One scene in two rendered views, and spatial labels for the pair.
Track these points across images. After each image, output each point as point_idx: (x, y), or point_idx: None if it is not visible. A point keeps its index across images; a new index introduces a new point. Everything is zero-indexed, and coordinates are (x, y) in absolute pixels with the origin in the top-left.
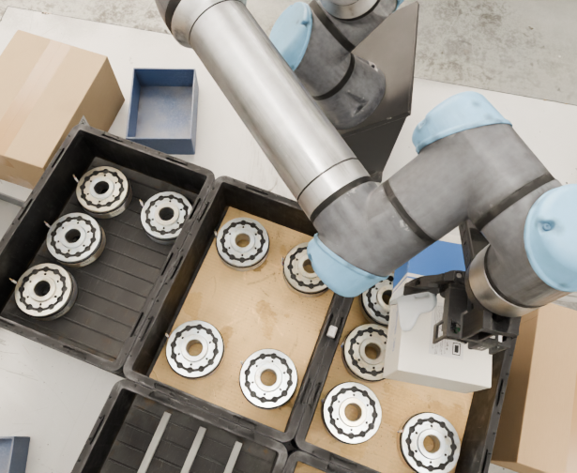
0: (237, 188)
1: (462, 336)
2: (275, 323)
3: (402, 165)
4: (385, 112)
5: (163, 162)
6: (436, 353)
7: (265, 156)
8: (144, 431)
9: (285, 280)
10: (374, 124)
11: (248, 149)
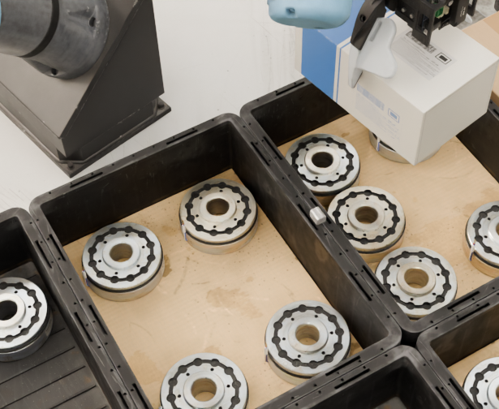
0: (62, 196)
1: (444, 0)
2: (247, 297)
3: (172, 77)
4: (123, 2)
5: None
6: (434, 75)
7: (18, 198)
8: None
9: (208, 247)
10: (124, 24)
11: None
